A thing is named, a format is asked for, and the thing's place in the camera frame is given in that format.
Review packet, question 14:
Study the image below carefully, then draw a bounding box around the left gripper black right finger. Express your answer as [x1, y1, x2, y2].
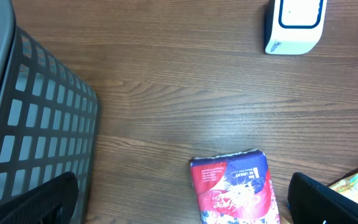
[288, 172, 358, 224]

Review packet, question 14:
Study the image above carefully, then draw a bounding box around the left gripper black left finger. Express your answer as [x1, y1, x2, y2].
[0, 172, 79, 224]

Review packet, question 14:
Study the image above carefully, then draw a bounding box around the red purple snack pack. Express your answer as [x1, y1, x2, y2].
[190, 149, 280, 224]

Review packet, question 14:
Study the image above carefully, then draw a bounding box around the white barcode scanner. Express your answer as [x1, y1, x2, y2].
[264, 0, 327, 55]

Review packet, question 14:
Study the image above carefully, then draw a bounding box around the grey plastic shopping basket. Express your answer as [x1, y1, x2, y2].
[0, 1, 100, 223]

